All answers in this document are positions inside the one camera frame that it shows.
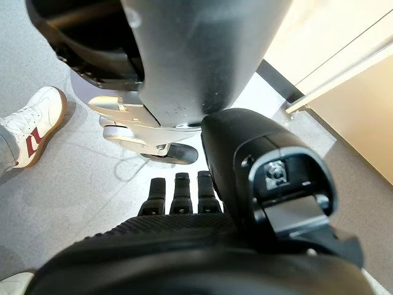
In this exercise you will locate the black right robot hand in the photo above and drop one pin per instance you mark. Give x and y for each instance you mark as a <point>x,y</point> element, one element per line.
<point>190,246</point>

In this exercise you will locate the silver robot foot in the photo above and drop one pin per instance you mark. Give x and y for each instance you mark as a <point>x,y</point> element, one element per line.
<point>138,129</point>

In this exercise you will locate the white sneaker toe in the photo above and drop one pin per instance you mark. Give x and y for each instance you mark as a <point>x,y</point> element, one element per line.
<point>13,282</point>

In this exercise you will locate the silver robot leg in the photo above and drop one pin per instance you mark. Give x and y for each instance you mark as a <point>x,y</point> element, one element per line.
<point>196,58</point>

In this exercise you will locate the white sneaker with red stripes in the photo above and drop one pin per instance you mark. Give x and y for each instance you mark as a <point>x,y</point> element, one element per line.
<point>33,129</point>

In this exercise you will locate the grey trouser leg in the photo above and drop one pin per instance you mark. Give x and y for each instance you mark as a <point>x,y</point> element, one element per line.
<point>6,150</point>

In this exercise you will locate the beige cabinet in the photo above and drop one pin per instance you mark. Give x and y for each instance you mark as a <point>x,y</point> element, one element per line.
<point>347,80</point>

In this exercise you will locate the black robot torso part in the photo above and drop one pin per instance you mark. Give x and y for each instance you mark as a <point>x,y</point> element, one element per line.
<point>83,43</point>

